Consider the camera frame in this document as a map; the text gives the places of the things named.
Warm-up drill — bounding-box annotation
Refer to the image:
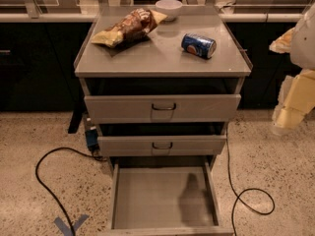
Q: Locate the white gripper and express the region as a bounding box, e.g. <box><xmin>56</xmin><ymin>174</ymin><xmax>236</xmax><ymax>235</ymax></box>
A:
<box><xmin>269</xmin><ymin>3</ymin><xmax>315</xmax><ymax>136</ymax></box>

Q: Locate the blue pepsi can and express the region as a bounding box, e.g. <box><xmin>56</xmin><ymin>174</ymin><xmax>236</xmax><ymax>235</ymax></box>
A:
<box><xmin>181</xmin><ymin>33</ymin><xmax>217</xmax><ymax>59</ymax></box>

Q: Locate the top grey drawer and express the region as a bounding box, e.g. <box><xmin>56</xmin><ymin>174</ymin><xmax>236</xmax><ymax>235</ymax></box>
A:
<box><xmin>85</xmin><ymin>94</ymin><xmax>240</xmax><ymax>124</ymax></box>

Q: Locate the grey drawer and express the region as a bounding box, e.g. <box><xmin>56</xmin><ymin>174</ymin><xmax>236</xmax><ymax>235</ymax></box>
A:
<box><xmin>99</xmin><ymin>158</ymin><xmax>233</xmax><ymax>236</ymax></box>
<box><xmin>97</xmin><ymin>135</ymin><xmax>225</xmax><ymax>156</ymax></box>
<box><xmin>85</xmin><ymin>94</ymin><xmax>240</xmax><ymax>124</ymax></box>

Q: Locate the grey drawer cabinet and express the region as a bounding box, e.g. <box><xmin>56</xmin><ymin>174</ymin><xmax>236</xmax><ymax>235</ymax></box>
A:
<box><xmin>75</xmin><ymin>6</ymin><xmax>251</xmax><ymax>236</ymax></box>

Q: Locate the bottom grey drawer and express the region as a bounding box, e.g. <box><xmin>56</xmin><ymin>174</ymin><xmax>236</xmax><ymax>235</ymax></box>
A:
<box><xmin>99</xmin><ymin>158</ymin><xmax>233</xmax><ymax>236</ymax></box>

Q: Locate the middle grey drawer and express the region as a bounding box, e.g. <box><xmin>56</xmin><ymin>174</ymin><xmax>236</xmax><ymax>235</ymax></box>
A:
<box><xmin>97</xmin><ymin>135</ymin><xmax>225</xmax><ymax>156</ymax></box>

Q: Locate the white bowl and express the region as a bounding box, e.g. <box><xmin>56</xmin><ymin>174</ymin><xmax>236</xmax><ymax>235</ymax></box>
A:
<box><xmin>156</xmin><ymin>0</ymin><xmax>183</xmax><ymax>22</ymax></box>

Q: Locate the brown chip bag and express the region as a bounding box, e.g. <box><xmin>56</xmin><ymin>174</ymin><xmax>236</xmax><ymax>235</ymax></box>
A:
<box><xmin>92</xmin><ymin>8</ymin><xmax>167</xmax><ymax>48</ymax></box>

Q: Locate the blue power box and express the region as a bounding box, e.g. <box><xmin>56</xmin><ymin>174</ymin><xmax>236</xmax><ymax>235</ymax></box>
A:
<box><xmin>85</xmin><ymin>129</ymin><xmax>99</xmax><ymax>151</ymax></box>

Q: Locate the blue tape floor mark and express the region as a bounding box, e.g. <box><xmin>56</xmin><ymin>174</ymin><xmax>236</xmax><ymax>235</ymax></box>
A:
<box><xmin>53</xmin><ymin>213</ymin><xmax>90</xmax><ymax>236</ymax></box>

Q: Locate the black cable right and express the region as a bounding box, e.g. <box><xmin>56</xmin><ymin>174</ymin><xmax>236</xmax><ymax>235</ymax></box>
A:
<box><xmin>224</xmin><ymin>128</ymin><xmax>276</xmax><ymax>236</ymax></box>

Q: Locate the black cable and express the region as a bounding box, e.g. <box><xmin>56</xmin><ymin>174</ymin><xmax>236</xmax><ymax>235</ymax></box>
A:
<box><xmin>224</xmin><ymin>128</ymin><xmax>276</xmax><ymax>236</ymax></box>
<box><xmin>34</xmin><ymin>147</ymin><xmax>108</xmax><ymax>236</ymax></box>

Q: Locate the black cable left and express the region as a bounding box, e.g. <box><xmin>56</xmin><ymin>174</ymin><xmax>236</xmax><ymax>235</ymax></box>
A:
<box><xmin>34</xmin><ymin>147</ymin><xmax>108</xmax><ymax>236</ymax></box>

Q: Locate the dark counter with rail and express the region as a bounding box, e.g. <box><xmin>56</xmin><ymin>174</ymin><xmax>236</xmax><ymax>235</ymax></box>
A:
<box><xmin>0</xmin><ymin>0</ymin><xmax>298</xmax><ymax>111</ymax></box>

